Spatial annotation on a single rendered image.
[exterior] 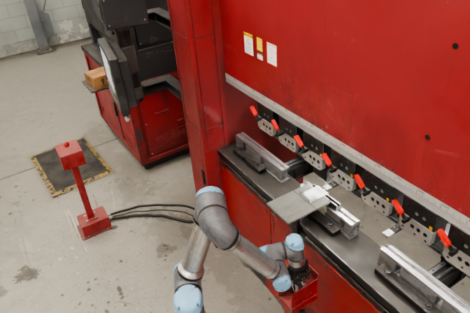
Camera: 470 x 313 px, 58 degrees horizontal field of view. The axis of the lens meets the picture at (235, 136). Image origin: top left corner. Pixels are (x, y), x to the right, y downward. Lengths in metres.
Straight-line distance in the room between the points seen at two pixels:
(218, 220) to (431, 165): 0.77
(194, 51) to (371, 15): 1.18
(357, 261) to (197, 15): 1.52
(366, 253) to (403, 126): 0.75
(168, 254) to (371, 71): 2.25
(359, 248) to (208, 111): 1.22
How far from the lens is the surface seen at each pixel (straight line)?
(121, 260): 3.44
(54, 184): 4.44
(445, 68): 1.46
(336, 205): 2.17
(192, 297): 1.80
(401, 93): 1.59
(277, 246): 1.87
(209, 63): 2.55
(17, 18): 8.37
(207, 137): 2.74
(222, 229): 1.54
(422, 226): 1.77
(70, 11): 8.50
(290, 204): 2.16
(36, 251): 3.80
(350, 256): 2.11
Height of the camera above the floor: 2.41
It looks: 32 degrees down
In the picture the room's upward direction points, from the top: 5 degrees counter-clockwise
